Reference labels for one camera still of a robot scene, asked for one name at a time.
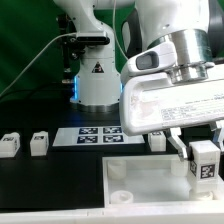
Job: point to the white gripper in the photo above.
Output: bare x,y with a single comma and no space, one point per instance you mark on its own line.
151,102

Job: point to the white square tabletop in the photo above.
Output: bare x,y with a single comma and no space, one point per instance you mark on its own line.
146,180

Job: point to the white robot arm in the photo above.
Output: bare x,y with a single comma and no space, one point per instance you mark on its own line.
171,78

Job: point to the white sheet with tags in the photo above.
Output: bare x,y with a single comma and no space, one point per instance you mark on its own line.
109,135

